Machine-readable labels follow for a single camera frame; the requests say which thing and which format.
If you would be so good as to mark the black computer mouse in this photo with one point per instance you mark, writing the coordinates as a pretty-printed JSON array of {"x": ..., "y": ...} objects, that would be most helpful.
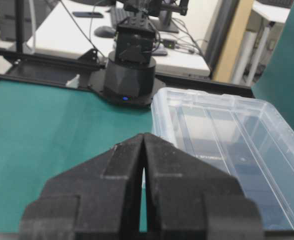
[{"x": 105, "y": 32}]

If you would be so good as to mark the white desk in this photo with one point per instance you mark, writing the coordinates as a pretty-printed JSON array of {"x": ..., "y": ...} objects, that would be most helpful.
[{"x": 61, "y": 36}]

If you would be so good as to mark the black aluminium frame rail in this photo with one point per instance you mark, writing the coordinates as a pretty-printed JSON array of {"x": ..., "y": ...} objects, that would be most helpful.
[{"x": 56, "y": 71}]

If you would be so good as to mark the black monitor stand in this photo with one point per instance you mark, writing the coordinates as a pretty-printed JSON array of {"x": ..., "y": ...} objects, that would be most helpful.
[{"x": 162, "y": 10}]

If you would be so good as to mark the small black adapter box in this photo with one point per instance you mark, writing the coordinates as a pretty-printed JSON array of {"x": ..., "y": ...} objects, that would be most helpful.
[{"x": 169, "y": 43}]

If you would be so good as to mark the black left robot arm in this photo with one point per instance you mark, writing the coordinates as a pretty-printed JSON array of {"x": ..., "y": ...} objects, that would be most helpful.
[{"x": 130, "y": 70}]

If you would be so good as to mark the black smartphone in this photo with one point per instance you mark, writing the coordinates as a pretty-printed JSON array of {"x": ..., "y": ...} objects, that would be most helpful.
[{"x": 87, "y": 14}]

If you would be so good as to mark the green table cloth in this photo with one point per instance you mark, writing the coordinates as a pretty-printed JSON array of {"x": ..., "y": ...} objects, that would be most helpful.
[{"x": 47, "y": 130}]

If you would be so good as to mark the clear plastic box lid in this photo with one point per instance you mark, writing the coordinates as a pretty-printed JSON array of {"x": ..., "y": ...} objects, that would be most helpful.
[{"x": 245, "y": 137}]

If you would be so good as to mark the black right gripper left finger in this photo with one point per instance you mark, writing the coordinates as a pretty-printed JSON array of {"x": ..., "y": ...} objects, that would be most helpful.
[{"x": 98, "y": 199}]

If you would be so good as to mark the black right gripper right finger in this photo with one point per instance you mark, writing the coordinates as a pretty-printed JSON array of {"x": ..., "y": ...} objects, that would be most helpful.
[{"x": 189, "y": 199}]

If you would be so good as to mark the black keyboard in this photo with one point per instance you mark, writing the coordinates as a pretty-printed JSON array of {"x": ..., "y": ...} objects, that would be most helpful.
[{"x": 118, "y": 14}]

